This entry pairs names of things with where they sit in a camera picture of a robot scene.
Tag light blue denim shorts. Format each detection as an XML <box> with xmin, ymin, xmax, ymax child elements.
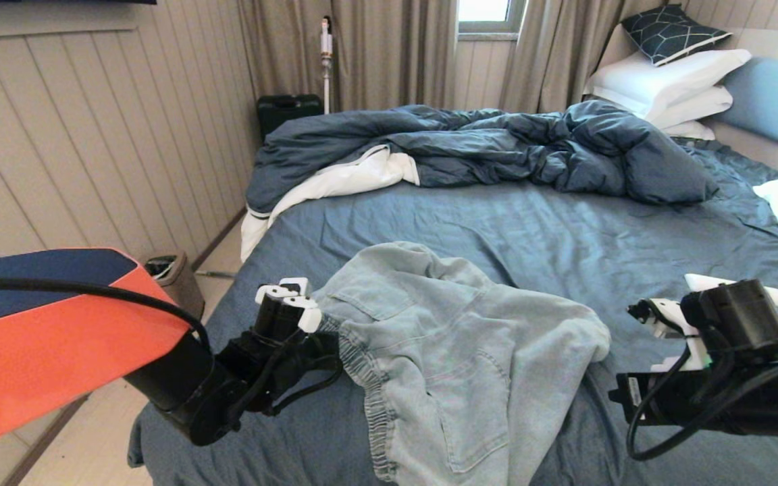
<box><xmin>311</xmin><ymin>242</ymin><xmax>611</xmax><ymax>486</ymax></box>

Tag white remote control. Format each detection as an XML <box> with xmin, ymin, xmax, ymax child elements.
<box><xmin>685</xmin><ymin>273</ymin><xmax>778</xmax><ymax>309</ymax></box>

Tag beige trash bin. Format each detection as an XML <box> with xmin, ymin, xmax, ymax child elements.
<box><xmin>145</xmin><ymin>253</ymin><xmax>205</xmax><ymax>321</ymax></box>

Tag bed with blue sheet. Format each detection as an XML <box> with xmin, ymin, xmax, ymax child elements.
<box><xmin>127</xmin><ymin>138</ymin><xmax>778</xmax><ymax>486</ymax></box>

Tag black hard suitcase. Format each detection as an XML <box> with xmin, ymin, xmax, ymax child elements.
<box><xmin>256</xmin><ymin>94</ymin><xmax>326</xmax><ymax>141</ymax></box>

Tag small white pillow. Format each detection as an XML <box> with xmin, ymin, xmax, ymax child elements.
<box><xmin>663</xmin><ymin>121</ymin><xmax>717</xmax><ymax>142</ymax></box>

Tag medium white pillow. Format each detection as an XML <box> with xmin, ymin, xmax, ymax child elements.
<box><xmin>646</xmin><ymin>86</ymin><xmax>734</xmax><ymax>130</ymax></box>

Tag dark blue white-lined duvet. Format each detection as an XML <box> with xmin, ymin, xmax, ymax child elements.
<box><xmin>240</xmin><ymin>100</ymin><xmax>722</xmax><ymax>263</ymax></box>

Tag large white pillow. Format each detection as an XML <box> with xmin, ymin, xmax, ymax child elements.
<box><xmin>588</xmin><ymin>49</ymin><xmax>753</xmax><ymax>120</ymax></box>

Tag white stick vacuum cleaner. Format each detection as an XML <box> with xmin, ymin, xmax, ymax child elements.
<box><xmin>319</xmin><ymin>16</ymin><xmax>334</xmax><ymax>113</ymax></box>

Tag wide beige curtain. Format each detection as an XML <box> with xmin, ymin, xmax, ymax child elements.
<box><xmin>237</xmin><ymin>0</ymin><xmax>459</xmax><ymax>112</ymax></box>

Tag dark geometric patterned cushion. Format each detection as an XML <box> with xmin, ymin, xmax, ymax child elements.
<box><xmin>621</xmin><ymin>3</ymin><xmax>734</xmax><ymax>68</ymax></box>

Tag narrow beige curtain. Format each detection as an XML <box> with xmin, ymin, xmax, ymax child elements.
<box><xmin>500</xmin><ymin>0</ymin><xmax>626</xmax><ymax>112</ymax></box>

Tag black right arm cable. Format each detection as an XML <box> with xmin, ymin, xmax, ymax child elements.
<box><xmin>625</xmin><ymin>344</ymin><xmax>778</xmax><ymax>462</ymax></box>

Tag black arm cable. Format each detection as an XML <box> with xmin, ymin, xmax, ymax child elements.
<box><xmin>0</xmin><ymin>277</ymin><xmax>213</xmax><ymax>352</ymax></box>
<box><xmin>625</xmin><ymin>344</ymin><xmax>778</xmax><ymax>462</ymax></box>

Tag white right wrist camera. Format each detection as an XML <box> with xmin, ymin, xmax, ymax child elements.
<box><xmin>627</xmin><ymin>297</ymin><xmax>710</xmax><ymax>372</ymax></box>

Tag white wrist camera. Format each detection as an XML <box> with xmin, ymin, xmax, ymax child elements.
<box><xmin>280</xmin><ymin>277</ymin><xmax>312</xmax><ymax>301</ymax></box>
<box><xmin>627</xmin><ymin>297</ymin><xmax>710</xmax><ymax>372</ymax></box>

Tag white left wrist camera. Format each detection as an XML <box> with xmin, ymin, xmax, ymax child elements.
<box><xmin>280</xmin><ymin>277</ymin><xmax>312</xmax><ymax>301</ymax></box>

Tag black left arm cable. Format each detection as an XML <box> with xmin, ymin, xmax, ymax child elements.
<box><xmin>0</xmin><ymin>277</ymin><xmax>213</xmax><ymax>352</ymax></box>

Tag window with grey frame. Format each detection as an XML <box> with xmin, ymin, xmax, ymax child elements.
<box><xmin>458</xmin><ymin>0</ymin><xmax>527</xmax><ymax>34</ymax></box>

